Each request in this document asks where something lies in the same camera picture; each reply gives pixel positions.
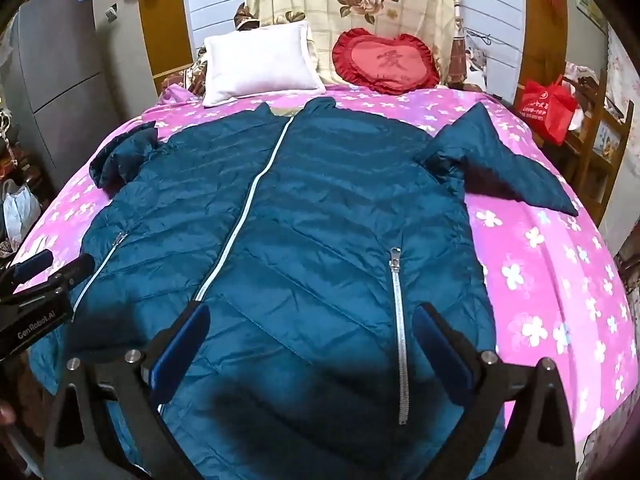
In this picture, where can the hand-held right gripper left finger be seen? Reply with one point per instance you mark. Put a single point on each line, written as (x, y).
(185, 345)

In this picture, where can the white plastic bag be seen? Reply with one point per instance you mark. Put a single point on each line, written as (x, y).
(20, 210)

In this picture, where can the white pillow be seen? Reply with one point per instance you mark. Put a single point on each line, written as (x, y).
(260, 62)

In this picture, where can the wooden rack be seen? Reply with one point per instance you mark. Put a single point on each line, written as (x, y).
(597, 155)

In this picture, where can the brown patterned blanket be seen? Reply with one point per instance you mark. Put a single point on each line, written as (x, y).
(190, 75)

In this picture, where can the red heart-shaped cushion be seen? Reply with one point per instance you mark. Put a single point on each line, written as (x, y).
(385, 62)

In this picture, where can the teal puffer jacket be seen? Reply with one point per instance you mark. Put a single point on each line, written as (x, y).
(310, 210)

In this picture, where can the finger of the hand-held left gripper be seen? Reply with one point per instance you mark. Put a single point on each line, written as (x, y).
(35, 264)
(72, 272)

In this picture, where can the pink floral bedsheet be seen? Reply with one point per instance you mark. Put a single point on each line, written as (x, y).
(540, 270)

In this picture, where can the red shopping bag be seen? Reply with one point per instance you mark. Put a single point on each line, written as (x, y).
(547, 107)

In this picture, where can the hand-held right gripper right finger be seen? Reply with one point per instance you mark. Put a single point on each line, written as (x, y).
(442, 350)

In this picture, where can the grey refrigerator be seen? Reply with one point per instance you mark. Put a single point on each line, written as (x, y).
(65, 85)

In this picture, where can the brown wooden door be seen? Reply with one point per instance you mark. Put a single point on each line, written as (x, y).
(167, 35)

